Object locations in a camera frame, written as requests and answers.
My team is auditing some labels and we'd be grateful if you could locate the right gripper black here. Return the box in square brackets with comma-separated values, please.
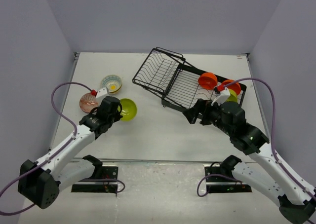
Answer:
[183, 98, 234, 136]

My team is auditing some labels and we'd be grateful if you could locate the lime green bowl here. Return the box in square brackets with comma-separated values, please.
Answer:
[118, 98, 137, 122]
[226, 89, 238, 103]

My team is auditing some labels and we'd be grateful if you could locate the red diamond pattern bowl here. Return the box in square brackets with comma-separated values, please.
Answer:
[79, 92, 99, 113]

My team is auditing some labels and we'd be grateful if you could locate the yellow sun pattern bowl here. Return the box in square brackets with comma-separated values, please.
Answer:
[100, 75, 122, 92]

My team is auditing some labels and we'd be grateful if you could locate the lime green bowl front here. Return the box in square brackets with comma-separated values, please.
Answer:
[226, 89, 238, 103]

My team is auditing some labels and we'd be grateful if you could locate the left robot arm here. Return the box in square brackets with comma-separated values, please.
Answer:
[18, 96, 122, 209]

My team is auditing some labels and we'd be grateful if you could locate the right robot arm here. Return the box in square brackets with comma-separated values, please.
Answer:
[183, 99, 316, 224]

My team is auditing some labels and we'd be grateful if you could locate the orange bowl rear row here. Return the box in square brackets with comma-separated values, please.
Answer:
[198, 72, 218, 90]

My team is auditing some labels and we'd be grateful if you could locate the orange bowl row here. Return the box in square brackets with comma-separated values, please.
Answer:
[222, 79, 241, 95]
[198, 72, 218, 90]

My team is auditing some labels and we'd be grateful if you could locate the orange bowl front row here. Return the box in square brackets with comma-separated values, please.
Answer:
[222, 79, 241, 95]

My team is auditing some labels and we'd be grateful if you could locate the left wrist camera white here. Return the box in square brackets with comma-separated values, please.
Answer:
[95, 87, 109, 100]

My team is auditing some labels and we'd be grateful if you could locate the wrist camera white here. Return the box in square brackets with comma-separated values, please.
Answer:
[211, 85, 231, 106]
[95, 87, 109, 100]

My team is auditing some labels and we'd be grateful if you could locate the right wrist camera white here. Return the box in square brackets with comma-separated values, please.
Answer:
[211, 85, 231, 106]

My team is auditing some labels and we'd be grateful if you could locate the black wire dish rack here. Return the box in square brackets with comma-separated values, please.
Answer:
[132, 47, 247, 113]

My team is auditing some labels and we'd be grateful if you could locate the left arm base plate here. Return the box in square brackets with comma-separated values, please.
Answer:
[71, 166, 119, 193]

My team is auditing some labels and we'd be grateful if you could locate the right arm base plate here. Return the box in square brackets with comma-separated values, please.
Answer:
[204, 162, 252, 194]

